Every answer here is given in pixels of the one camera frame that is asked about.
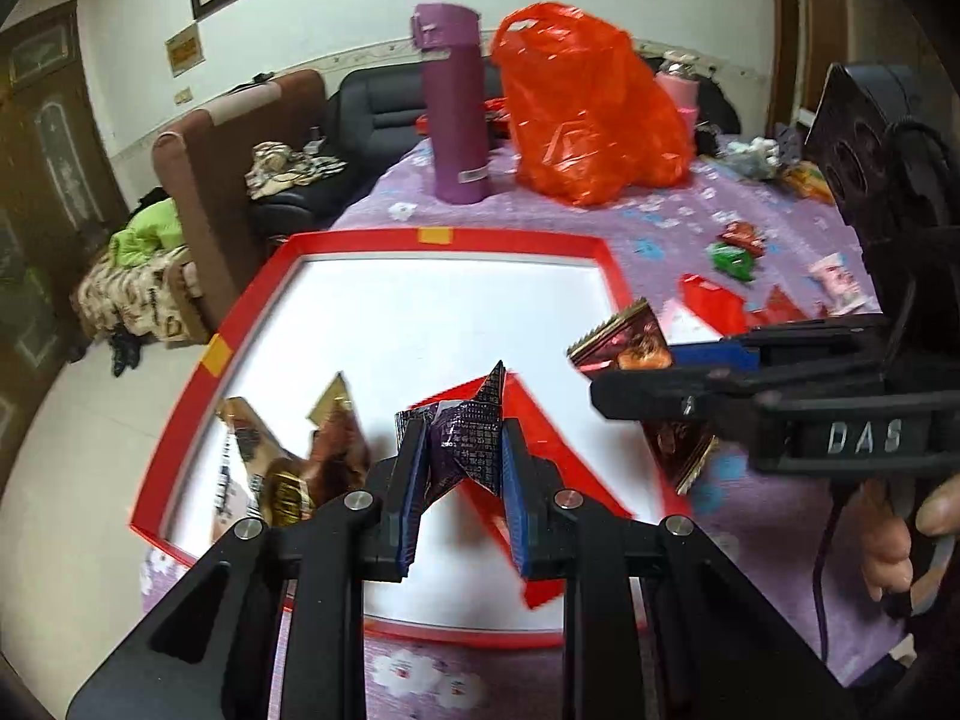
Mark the purple floral tablecloth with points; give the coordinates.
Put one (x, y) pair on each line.
(660, 217)

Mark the wooden glass-door cabinet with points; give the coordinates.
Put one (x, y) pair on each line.
(45, 165)

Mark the brown armchair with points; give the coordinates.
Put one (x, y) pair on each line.
(217, 187)

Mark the yellow wall plaque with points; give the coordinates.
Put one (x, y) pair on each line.
(184, 51)

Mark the black bag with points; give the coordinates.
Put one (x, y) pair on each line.
(716, 120)

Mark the pink and white snack packet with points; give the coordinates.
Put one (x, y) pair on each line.
(838, 285)

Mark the gold and white snack packet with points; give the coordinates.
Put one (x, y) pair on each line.
(240, 457)

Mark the white crumpled wrappers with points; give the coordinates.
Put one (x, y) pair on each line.
(750, 154)

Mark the purple thermos bottle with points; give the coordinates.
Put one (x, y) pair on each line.
(454, 105)

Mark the red-framed white tray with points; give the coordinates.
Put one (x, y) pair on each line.
(420, 315)

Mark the yellow snack packet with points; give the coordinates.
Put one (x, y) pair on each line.
(806, 180)

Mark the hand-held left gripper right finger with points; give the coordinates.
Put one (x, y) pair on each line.
(517, 499)

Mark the purple snack packet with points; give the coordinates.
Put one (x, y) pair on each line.
(465, 427)

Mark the pink bottle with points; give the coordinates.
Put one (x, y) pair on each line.
(681, 94)

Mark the green cloth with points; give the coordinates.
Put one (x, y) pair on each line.
(146, 236)

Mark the black shoes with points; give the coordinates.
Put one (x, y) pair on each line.
(124, 356)

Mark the patterned cloth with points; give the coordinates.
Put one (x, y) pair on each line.
(285, 165)

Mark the brown patterned blanket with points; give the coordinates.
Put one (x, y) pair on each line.
(127, 300)

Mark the maroon snack packet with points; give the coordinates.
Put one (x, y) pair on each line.
(630, 341)

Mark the wooden door frame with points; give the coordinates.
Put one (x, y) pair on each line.
(795, 30)

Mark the green candy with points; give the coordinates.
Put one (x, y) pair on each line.
(731, 261)

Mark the red flower-print snack packet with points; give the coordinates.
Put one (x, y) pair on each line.
(709, 304)

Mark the person's right hand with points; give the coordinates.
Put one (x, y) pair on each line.
(889, 555)

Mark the orange-red plastic bag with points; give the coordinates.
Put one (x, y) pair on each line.
(592, 105)

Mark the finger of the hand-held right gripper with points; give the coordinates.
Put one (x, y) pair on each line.
(720, 355)
(652, 394)

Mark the black leather sofa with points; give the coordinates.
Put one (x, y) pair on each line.
(375, 112)

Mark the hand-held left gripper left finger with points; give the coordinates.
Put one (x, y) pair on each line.
(409, 499)

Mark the orange-red wrapped candy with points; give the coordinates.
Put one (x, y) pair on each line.
(742, 235)

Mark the brown snack packet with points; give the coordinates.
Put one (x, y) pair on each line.
(337, 450)

